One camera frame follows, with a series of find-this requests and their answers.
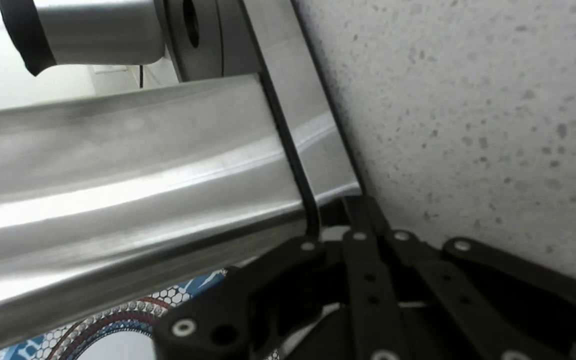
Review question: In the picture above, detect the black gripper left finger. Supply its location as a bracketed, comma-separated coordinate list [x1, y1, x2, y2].
[154, 196, 414, 360]

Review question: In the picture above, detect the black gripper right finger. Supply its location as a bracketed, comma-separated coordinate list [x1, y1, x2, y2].
[386, 228, 576, 360]

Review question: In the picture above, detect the stainless steel coffee maker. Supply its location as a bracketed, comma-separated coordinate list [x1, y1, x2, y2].
[0, 0, 365, 358]

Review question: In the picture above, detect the blue patterned white plate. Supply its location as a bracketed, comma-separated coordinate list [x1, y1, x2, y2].
[0, 265, 237, 360]

